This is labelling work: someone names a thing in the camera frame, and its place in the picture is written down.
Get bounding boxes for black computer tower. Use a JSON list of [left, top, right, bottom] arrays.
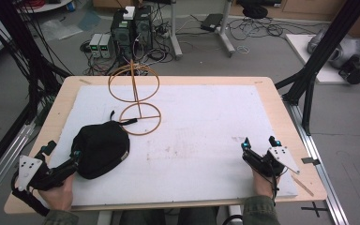
[[133, 5, 155, 52], [110, 10, 137, 61]]

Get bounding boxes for tangle of black cables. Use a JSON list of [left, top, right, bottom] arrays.
[[224, 16, 324, 42]]

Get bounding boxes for black tape cross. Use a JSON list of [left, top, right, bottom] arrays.
[[300, 201, 330, 218]]

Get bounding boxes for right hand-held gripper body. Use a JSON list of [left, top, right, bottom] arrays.
[[242, 145, 301, 179]]

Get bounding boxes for white desk leg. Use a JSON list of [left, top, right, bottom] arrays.
[[167, 0, 184, 61], [216, 0, 237, 59]]

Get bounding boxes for black metal frame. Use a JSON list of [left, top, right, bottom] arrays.
[[274, 0, 360, 137], [0, 0, 73, 186]]

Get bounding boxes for grey power supply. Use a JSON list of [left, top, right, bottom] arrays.
[[98, 33, 115, 60], [88, 33, 103, 59]]

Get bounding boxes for black cap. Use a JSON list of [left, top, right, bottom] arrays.
[[70, 110, 139, 181]]

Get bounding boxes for round white table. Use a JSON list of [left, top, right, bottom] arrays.
[[16, 0, 73, 14]]

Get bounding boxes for white box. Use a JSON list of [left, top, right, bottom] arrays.
[[122, 6, 137, 21]]

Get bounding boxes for black chair base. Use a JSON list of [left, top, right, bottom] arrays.
[[241, 5, 269, 20]]

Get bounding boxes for person's right hand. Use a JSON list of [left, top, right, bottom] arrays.
[[250, 167, 281, 200]]

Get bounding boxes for orange wire stand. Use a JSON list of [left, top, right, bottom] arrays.
[[107, 58, 163, 137]]

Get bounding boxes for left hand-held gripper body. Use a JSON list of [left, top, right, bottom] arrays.
[[10, 155, 73, 192]]

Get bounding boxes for white foam mat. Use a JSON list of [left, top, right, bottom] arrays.
[[47, 84, 300, 207]]

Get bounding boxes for grey helmet shell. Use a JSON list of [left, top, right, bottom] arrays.
[[307, 28, 360, 70]]

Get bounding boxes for black tape piece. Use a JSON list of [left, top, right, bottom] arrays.
[[301, 157, 322, 167]]

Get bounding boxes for thin black cable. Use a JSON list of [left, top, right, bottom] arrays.
[[270, 162, 279, 207]]

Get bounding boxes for thin wooden stick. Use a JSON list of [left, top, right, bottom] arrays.
[[290, 173, 315, 198]]

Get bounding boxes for clear plastic sheet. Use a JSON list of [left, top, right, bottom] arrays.
[[39, 18, 84, 42]]

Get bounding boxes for aluminium rail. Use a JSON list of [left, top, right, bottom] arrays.
[[0, 122, 38, 210], [281, 93, 352, 225]]

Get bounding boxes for black device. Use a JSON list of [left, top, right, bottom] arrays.
[[337, 55, 360, 85]]

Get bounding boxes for person's left hand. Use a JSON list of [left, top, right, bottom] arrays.
[[37, 173, 75, 212]]

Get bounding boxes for flat black box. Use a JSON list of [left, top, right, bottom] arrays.
[[200, 12, 225, 33]]

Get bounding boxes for white board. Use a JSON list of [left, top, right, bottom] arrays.
[[284, 33, 360, 85]]

